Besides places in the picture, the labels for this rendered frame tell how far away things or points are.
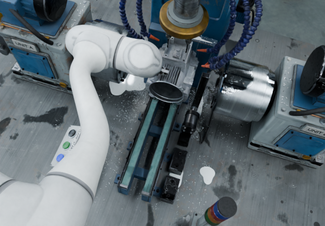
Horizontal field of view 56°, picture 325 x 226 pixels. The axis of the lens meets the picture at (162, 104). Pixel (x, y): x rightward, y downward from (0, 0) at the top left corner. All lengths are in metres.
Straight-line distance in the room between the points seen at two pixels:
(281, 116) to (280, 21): 2.13
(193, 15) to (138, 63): 0.34
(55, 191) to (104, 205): 0.83
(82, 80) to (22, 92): 0.89
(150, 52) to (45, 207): 0.48
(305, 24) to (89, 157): 2.97
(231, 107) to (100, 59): 0.60
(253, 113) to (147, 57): 0.59
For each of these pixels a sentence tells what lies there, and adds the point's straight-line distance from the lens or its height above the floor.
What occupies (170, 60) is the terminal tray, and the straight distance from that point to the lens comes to 1.25.
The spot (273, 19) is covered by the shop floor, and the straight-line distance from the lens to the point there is 3.27.
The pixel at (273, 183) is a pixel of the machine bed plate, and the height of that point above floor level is 0.80.
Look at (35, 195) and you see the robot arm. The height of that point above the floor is 1.63.
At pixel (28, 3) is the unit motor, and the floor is 1.30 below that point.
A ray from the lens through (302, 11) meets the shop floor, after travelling 3.48.
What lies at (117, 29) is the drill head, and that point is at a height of 1.16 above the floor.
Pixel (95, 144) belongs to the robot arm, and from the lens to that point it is 0.62.
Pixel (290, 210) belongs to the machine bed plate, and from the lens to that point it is 1.50.
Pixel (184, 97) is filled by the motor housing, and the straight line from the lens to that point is 1.31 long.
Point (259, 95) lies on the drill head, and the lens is 1.24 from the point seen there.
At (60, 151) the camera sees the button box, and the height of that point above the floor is 1.06.
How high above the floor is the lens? 2.13
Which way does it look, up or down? 61 degrees down
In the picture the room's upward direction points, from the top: 9 degrees clockwise
